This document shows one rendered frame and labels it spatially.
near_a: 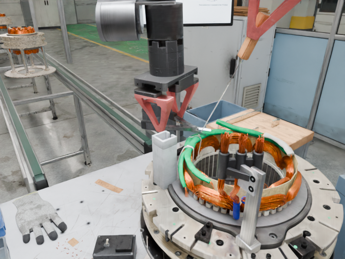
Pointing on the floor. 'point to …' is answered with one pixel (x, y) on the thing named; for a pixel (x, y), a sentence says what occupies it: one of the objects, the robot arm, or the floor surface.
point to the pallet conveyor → (102, 110)
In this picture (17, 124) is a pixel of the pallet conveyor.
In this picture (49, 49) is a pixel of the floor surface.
